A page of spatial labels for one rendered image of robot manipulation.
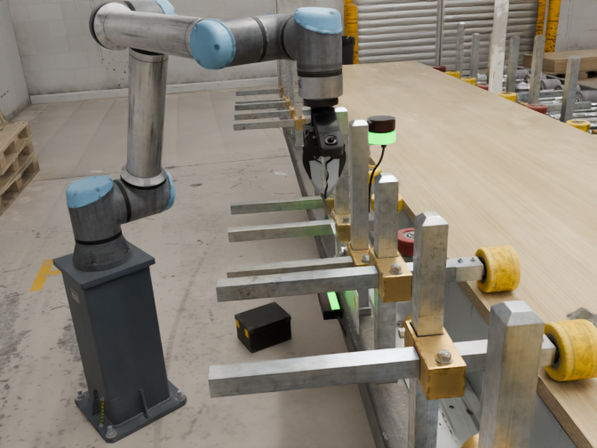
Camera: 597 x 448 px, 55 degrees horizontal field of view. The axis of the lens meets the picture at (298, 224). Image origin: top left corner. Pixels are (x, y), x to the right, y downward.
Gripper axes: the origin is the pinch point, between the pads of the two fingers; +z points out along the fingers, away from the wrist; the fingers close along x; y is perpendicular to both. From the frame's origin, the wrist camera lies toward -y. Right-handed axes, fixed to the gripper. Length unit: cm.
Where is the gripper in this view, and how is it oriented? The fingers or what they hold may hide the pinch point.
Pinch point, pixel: (325, 194)
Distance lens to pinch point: 123.2
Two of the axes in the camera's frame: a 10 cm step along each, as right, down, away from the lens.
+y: -0.9, -3.8, 9.2
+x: -9.9, 0.8, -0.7
